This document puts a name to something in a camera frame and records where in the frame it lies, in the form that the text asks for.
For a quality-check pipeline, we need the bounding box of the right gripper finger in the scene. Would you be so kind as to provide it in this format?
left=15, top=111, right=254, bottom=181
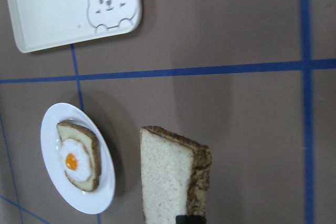
left=175, top=215, right=206, bottom=224

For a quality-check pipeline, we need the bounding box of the bread slice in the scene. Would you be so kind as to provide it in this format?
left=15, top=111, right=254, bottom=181
left=56, top=121, right=101, bottom=192
left=140, top=126, right=212, bottom=223

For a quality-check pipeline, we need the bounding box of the white round plate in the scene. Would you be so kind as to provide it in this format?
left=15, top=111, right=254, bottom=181
left=40, top=103, right=116, bottom=214

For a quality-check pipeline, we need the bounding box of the bread slice under egg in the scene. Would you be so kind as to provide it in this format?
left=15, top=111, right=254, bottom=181
left=56, top=121, right=101, bottom=192

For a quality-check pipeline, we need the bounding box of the fried egg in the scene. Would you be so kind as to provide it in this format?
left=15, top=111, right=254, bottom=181
left=59, top=138, right=91, bottom=182

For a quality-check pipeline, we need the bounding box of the cream bear tray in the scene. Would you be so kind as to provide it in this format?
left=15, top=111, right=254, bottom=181
left=7, top=0, right=142, bottom=53

